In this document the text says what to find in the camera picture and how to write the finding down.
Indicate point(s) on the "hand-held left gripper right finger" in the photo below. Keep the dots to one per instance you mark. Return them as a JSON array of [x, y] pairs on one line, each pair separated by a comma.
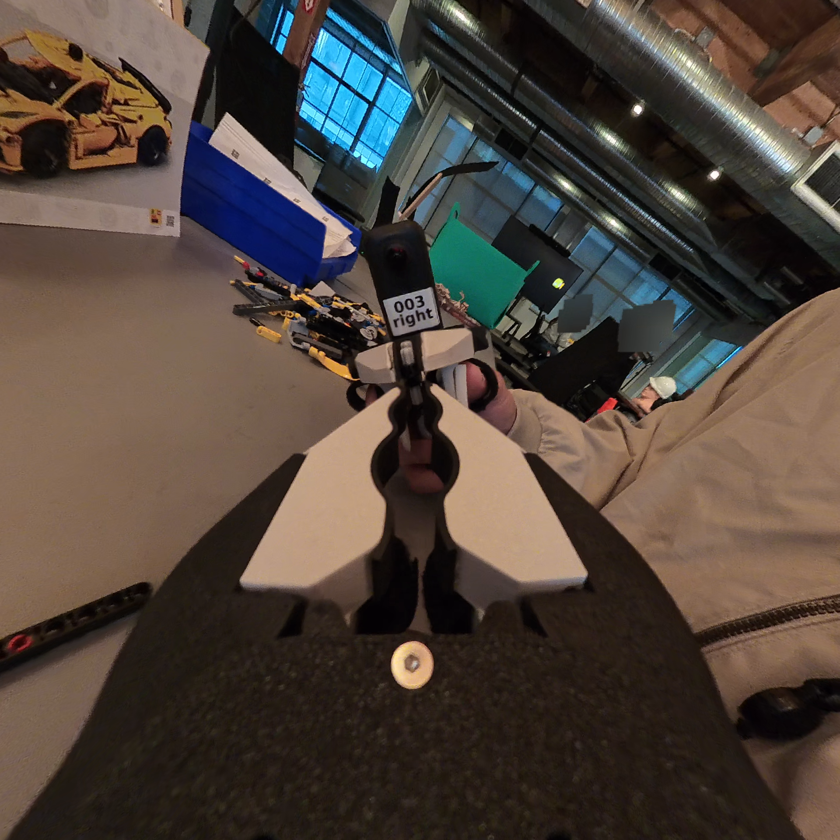
[[518, 525]]

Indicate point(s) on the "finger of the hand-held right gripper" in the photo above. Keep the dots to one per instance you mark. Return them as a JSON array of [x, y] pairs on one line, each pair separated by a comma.
[[446, 351], [377, 364]]

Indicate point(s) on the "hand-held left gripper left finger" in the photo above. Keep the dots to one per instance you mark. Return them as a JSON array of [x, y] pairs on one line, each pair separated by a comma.
[[308, 525]]

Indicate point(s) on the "small grey toy connector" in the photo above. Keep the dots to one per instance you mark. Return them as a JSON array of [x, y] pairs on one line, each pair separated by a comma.
[[407, 354]]

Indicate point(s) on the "pile of toy bricks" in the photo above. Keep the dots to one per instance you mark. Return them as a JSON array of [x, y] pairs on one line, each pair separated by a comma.
[[328, 321]]

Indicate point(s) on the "person's right forearm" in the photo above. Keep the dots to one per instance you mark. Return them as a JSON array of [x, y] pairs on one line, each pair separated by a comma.
[[564, 439]]

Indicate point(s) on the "wooden desk lamp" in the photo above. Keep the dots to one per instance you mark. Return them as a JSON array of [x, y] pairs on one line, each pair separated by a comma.
[[426, 191]]

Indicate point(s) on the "person's right hand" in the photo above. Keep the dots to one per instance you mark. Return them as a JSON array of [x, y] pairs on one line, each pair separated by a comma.
[[502, 407]]

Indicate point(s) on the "brown wooden model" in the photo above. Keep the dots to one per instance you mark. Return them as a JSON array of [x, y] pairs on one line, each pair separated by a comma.
[[453, 298]]

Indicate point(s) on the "green board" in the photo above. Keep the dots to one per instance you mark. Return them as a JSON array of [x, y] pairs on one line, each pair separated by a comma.
[[472, 269]]

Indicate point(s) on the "black monitor screen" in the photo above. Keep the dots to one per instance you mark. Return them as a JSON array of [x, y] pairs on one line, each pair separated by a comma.
[[538, 246]]

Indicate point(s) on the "blue plastic bin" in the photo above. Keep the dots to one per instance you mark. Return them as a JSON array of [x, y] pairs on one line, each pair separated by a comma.
[[249, 216]]

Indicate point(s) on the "blue-lit window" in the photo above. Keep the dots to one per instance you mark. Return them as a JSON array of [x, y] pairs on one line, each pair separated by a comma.
[[354, 98]]

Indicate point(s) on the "black panel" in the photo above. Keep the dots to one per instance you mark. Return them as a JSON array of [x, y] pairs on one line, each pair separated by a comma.
[[256, 92]]

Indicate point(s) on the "black toy beam red pins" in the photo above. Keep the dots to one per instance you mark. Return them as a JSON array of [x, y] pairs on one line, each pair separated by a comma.
[[79, 623]]

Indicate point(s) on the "black badge reel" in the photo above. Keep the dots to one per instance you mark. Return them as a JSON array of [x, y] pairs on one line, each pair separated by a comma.
[[781, 712]]

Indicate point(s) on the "toy car instruction booklet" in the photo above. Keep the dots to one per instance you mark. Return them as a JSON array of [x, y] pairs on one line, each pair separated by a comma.
[[85, 184]]

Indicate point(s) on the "brown post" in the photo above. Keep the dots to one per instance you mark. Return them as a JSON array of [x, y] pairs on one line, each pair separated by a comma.
[[308, 29]]

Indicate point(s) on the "silver ventilation duct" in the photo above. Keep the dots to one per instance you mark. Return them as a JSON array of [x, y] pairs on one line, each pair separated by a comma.
[[689, 85]]

